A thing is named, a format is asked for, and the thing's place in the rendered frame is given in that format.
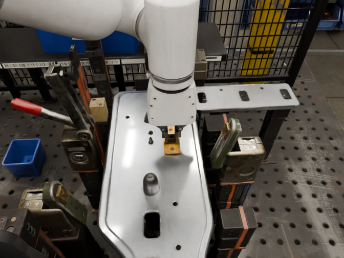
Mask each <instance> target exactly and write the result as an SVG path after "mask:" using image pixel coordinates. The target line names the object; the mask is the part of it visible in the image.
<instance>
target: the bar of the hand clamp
mask: <svg viewBox="0 0 344 258"><path fill-rule="evenodd" d="M40 78H41V80H42V81H46V82H48V84H49V85H50V87H51V88H52V90H53V91H54V93H55V95H56V96H57V98H58V99H59V101H60V103H61V104H62V106H63V107H64V109H65V111H66V112H67V114H68V115H69V117H70V118H71V120H72V122H73V123H74V125H75V126H76V128H77V130H89V131H90V129H93V128H94V127H95V126H94V124H93V122H92V121H91V119H90V117H89V115H88V113H87V111H86V110H85V108H84V106H83V104H82V102H81V100H80V99H79V97H78V95H77V93H76V91H75V89H74V88H73V86H72V84H71V82H70V80H72V81H77V80H78V78H79V73H78V70H77V68H76V67H75V66H74V65H71V66H68V68H67V72H66V71H65V70H64V69H63V67H62V66H61V64H52V65H49V67H48V69H47V72H46V73H45V74H44V76H41V77H40ZM69 79H70V80H69ZM86 122H87V123H89V124H90V129H89V127H88V126H87V124H86Z"/></svg>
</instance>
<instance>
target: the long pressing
mask: <svg viewBox="0 0 344 258"><path fill-rule="evenodd" d="M146 112H147V90H143V91H123V92H118V93H116V94H115V95H114V97H113V103H112V111H111V118H110V127H109V134H108V139H107V147H106V154H105V163H104V170H103V178H102V186H101V194H100V201H99V209H98V217H97V227H98V230H99V232H100V234H101V236H102V237H103V238H104V239H105V240H106V241H107V242H108V243H109V245H110V246H111V247H112V248H113V249H114V250H115V251H116V252H117V253H118V254H119V255H120V256H121V257H122V258H206V256H207V250H208V246H209V242H210V239H211V235H212V231H213V225H214V220H213V213H212V207H211V201H210V196H209V190H208V184H207V178H206V172H205V166H204V160H203V155H202V149H201V143H200V137H199V131H198V125H197V121H195V122H194V123H192V124H188V125H187V126H185V127H184V128H183V130H182V131H181V138H179V140H180V150H181V152H180V153H179V154H165V153H164V141H163V138H162V132H161V131H160V129H159V128H158V127H156V126H153V125H150V124H149V123H145V122H144V116H145V114H146ZM126 116H129V118H126ZM149 131H152V132H153V134H151V135H150V134H149ZM149 137H152V140H153V144H149ZM147 173H154V174H155V175H156V176H157V177H158V180H159V191H158V193H157V194H155V195H152V196H149V195H147V194H146V193H145V192H144V187H143V178H144V176H145V175H146V174H147ZM174 202H177V204H178V205H177V206H173V203H174ZM154 212H156V213H158V214H159V216H160V235H159V236H158V237H157V238H146V237H145V236H144V216H145V215H146V214H147V213H154ZM177 245H180V246H181V249H180V250H177V249H176V246H177Z"/></svg>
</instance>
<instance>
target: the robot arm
mask: <svg viewBox="0 0 344 258"><path fill-rule="evenodd" d="M199 5H200V0H0V20H3V21H6V22H10V23H14V24H18V25H22V26H26V27H30V28H34V29H39V30H43V31H47V32H51V33H55V34H59V35H63V36H67V37H72V38H76V39H82V40H100V39H103V38H105V37H108V36H109V35H111V34H112V33H113V32H114V31H119V32H122V33H125V34H128V35H130V36H133V37H134V38H136V39H138V40H139V41H141V42H142V43H143V44H144V46H145V48H146V51H147V55H148V68H149V71H147V73H146V76H147V78H150V79H149V82H148V88H147V112H146V114H145V116H144V122H145V123H149V124H150V125H153V126H156V127H158V128H159V129H160V131H161V132H162V138H165V143H168V126H171V125H174V126H175V142H176V143H178V141H179V138H181V131H182V130H183V128H184V127H185V126H187V125H188V124H192V123H194V122H195V121H198V120H199V116H198V113H197V111H196V110H197V93H196V85H195V81H194V71H195V57H196V44H197V31H198V18H199Z"/></svg>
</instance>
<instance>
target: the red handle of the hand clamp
mask: <svg viewBox="0 0 344 258"><path fill-rule="evenodd" d="M11 105H13V107H12V108H14V109H17V110H20V111H23V112H26V113H29V114H32V115H35V116H38V117H39V116H41V117H44V118H47V119H50V120H53V121H56V122H59V123H62V124H65V125H68V126H71V127H74V128H76V126H75V125H74V123H73V122H72V120H71V118H70V117H68V116H66V115H63V114H60V113H57V112H54V111H51V110H48V109H45V108H43V107H42V106H40V105H36V104H33V103H31V102H28V101H25V100H22V99H19V98H16V99H15V100H14V99H12V101H11ZM86 124H87V126H88V127H89V129H90V124H89V123H87V122H86Z"/></svg>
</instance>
